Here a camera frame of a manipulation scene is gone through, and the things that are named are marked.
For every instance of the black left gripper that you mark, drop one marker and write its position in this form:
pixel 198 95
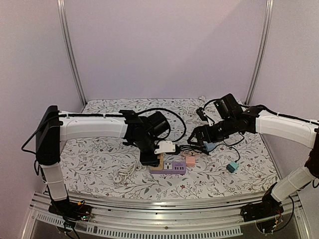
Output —
pixel 149 163

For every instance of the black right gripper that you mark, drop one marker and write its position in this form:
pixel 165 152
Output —
pixel 202 133

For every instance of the beige cube socket adapter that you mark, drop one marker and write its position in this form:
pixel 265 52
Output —
pixel 161 162

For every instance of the purple power strip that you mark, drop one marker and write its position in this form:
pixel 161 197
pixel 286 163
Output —
pixel 170 168

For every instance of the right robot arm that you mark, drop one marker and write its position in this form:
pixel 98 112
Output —
pixel 260 119

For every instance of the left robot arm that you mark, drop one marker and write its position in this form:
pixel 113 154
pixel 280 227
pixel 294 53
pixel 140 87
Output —
pixel 57 126

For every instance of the light blue charger plug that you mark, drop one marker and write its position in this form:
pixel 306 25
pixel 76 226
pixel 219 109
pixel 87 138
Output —
pixel 209 146

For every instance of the pink charger plug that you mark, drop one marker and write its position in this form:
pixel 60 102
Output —
pixel 190 161

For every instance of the teal charger plug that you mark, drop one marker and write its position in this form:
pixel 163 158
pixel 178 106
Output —
pixel 232 166

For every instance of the floral table mat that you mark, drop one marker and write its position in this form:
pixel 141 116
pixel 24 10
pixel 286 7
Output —
pixel 89 166

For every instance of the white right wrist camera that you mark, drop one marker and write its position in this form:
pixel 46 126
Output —
pixel 205 116

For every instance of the right aluminium frame post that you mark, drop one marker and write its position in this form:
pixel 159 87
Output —
pixel 261 51

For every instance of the aluminium frame post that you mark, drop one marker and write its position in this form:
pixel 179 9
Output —
pixel 69 50
pixel 261 51

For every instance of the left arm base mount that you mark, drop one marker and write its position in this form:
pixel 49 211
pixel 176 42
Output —
pixel 72 211

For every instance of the aluminium front rail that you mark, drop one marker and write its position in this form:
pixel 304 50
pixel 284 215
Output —
pixel 213 218

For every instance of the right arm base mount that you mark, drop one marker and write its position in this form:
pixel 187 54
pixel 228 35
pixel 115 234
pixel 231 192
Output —
pixel 267 216

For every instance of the left aluminium frame post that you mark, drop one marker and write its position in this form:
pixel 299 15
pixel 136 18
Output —
pixel 69 50

